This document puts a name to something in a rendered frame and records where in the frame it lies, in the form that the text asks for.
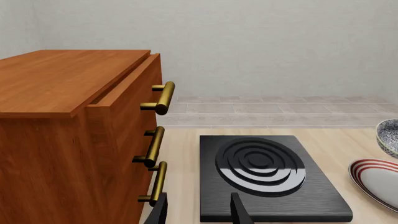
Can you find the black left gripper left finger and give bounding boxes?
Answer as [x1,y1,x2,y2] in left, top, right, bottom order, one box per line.
[145,192,169,224]

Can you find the flat black stove plate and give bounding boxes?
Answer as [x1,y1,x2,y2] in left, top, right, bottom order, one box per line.
[198,134,354,223]

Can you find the patterned black white bowl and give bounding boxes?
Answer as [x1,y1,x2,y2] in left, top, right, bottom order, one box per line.
[375,118,398,160]

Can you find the white plate with red rings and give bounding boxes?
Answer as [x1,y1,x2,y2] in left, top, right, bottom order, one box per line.
[348,158,398,214]

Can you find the wooden cabinet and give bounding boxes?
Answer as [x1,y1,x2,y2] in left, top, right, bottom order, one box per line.
[0,49,165,224]

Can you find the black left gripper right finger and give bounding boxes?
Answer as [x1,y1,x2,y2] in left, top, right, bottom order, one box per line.
[229,192,256,224]

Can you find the brass drawer handle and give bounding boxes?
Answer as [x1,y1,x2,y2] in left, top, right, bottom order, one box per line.
[139,80,176,116]
[137,161,169,207]
[131,125,166,169]

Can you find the wooden cabinet drawer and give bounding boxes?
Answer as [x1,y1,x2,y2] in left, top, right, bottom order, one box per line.
[86,52,165,143]

